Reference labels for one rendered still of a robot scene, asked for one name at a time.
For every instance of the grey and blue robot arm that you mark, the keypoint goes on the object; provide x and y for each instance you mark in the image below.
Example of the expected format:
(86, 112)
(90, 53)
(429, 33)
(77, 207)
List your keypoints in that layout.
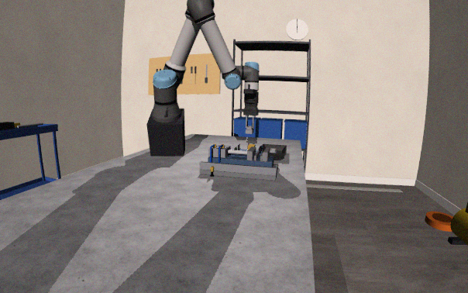
(199, 15)

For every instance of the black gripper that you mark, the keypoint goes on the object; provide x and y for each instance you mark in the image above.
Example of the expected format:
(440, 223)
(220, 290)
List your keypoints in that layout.
(251, 98)

